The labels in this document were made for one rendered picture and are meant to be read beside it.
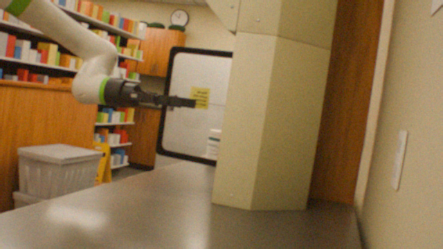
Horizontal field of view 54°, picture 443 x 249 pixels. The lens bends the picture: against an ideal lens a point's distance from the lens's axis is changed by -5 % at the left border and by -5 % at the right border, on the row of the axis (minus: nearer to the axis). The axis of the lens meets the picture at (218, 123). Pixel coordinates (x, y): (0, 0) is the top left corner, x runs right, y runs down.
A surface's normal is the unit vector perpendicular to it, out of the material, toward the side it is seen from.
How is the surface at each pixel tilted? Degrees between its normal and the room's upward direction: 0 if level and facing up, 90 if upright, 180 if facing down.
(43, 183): 95
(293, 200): 90
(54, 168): 95
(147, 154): 90
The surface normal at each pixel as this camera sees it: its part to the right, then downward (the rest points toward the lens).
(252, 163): -0.25, 0.01
